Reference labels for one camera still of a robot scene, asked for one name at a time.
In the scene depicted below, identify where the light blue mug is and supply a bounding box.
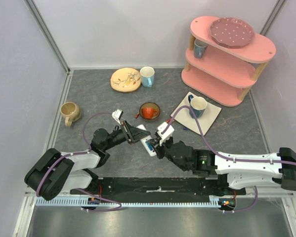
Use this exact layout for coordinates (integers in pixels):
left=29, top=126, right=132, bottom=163
left=140, top=66, right=155, bottom=88

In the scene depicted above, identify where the blue mug on shelf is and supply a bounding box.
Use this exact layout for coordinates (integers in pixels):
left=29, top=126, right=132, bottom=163
left=194, top=39, right=208, bottom=58

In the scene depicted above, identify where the slotted cable duct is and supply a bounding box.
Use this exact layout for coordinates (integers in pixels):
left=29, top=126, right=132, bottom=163
left=35, top=196, right=227, bottom=207

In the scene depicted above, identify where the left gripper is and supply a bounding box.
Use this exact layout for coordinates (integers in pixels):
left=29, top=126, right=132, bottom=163
left=103, top=119, right=151, bottom=151

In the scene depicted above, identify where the white remote control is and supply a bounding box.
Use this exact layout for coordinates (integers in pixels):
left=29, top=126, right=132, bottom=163
left=140, top=135, right=157, bottom=157

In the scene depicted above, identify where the mauve polka dot plate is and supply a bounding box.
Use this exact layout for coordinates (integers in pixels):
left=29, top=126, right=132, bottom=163
left=209, top=17, right=255, bottom=48

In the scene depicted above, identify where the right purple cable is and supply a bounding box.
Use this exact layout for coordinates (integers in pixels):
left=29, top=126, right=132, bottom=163
left=162, top=105, right=296, bottom=213

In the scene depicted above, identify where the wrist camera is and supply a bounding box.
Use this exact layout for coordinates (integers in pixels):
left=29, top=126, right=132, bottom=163
left=112, top=109, right=124, bottom=125
left=156, top=122, right=174, bottom=146

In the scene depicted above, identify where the yellow floral plate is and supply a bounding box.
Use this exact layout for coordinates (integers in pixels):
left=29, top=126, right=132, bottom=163
left=110, top=68, right=141, bottom=93

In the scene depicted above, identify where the orange cup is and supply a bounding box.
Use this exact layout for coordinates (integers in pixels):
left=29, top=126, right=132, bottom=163
left=141, top=107, right=159, bottom=119

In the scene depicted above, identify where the brown patterned bowl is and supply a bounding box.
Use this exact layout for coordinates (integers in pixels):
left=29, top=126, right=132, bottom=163
left=139, top=102, right=161, bottom=121

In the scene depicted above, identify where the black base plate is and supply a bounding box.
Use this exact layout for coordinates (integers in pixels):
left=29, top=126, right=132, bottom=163
left=84, top=177, right=246, bottom=203

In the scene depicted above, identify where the pink three-tier shelf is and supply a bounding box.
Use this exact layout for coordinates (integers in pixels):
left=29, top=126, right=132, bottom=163
left=181, top=16, right=276, bottom=107

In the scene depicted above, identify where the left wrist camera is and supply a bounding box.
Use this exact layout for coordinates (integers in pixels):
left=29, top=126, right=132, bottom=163
left=112, top=109, right=124, bottom=125

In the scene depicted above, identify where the dark blue mug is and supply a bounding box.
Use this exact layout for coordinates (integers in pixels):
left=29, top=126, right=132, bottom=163
left=188, top=95, right=208, bottom=118

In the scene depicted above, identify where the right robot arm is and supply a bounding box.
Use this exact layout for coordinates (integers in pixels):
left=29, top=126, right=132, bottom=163
left=147, top=137, right=296, bottom=195

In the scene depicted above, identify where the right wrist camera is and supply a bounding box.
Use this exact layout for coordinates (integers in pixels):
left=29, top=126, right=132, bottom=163
left=156, top=122, right=174, bottom=146

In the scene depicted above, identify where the beige ceramic mug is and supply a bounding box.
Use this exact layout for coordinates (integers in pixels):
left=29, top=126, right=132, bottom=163
left=60, top=102, right=81, bottom=127

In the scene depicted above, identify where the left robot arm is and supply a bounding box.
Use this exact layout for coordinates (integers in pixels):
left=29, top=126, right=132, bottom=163
left=24, top=120, right=151, bottom=200

